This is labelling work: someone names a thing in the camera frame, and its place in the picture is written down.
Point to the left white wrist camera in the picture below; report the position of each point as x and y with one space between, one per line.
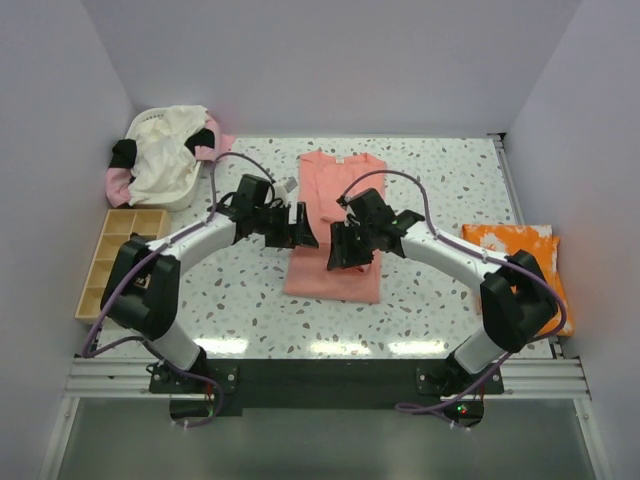
283 188

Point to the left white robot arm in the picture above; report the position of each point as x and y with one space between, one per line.
142 292

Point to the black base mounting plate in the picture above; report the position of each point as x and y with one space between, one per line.
228 387

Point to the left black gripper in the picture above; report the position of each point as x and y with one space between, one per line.
288 235

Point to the wooden compartment tray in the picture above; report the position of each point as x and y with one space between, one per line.
118 227

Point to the white laundry basket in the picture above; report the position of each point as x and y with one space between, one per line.
150 117

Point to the cream white garment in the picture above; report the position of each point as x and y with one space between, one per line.
160 160

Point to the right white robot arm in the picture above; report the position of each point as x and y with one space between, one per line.
516 300

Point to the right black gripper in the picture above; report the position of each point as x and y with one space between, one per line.
342 255

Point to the folded orange white t-shirt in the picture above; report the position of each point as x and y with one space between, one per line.
537 240

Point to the aluminium frame rail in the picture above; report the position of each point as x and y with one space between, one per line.
118 378

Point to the black garment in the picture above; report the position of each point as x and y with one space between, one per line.
124 154

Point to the light pink garment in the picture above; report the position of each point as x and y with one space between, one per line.
117 183

